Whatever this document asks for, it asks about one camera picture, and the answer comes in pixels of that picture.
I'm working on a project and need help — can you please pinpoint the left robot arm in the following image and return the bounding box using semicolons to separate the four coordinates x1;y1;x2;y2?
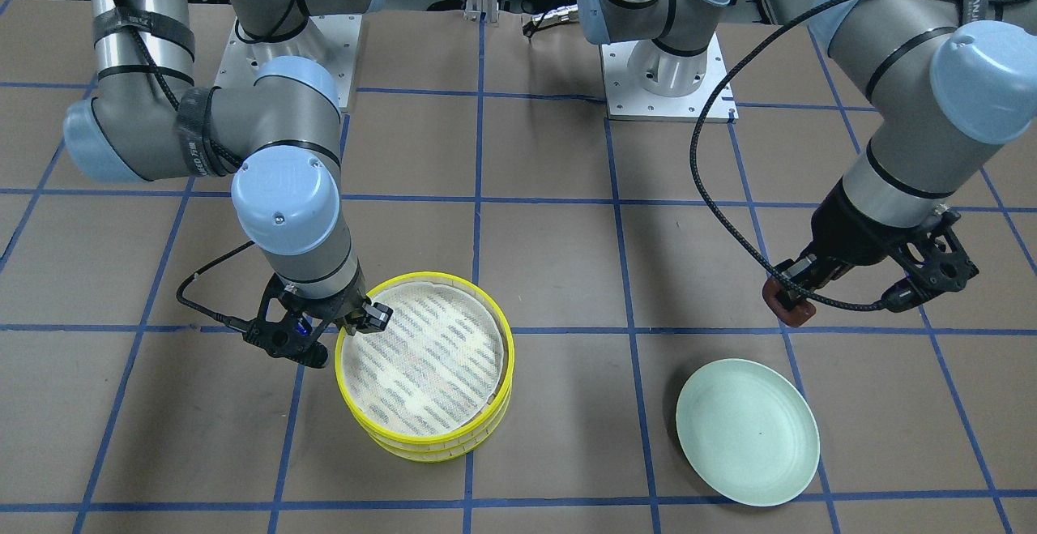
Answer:
577;0;1035;327

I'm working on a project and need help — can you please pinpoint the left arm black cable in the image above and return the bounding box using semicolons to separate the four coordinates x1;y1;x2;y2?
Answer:
690;0;973;313

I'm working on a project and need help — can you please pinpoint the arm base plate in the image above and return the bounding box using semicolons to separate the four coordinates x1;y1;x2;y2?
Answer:
600;35;740;123
212;15;364;113

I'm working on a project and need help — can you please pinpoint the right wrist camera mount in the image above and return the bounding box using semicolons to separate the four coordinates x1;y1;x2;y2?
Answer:
243;273;331;369

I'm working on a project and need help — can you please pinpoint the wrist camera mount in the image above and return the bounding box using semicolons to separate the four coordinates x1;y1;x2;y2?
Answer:
881;204;979;313
243;273;331;369

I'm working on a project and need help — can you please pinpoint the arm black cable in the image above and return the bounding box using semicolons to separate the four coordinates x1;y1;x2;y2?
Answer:
176;241;260;334
690;0;973;313

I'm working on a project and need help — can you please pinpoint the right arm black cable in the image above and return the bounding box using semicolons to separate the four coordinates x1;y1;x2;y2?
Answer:
176;241;260;334

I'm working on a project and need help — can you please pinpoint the dark red bun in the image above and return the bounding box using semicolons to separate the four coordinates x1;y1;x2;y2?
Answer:
762;278;817;328

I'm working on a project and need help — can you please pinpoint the light green plate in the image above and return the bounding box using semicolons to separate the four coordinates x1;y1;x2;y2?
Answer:
675;358;820;507

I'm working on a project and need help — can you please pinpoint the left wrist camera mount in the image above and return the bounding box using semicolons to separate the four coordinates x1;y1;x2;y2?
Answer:
881;204;979;313

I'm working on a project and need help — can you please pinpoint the centre yellow bamboo steamer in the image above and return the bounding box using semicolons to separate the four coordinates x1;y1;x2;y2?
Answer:
344;386;514;463

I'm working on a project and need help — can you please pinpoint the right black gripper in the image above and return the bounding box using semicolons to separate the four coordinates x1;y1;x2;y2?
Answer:
280;271;394;335

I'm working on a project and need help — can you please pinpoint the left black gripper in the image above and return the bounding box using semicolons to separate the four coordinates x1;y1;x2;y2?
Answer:
766;181;896;312

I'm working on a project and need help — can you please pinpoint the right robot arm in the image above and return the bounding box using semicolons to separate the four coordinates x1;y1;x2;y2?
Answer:
62;0;384;330

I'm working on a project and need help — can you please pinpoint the side yellow bamboo steamer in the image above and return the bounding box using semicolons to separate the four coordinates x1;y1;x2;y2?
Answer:
335;271;514;437

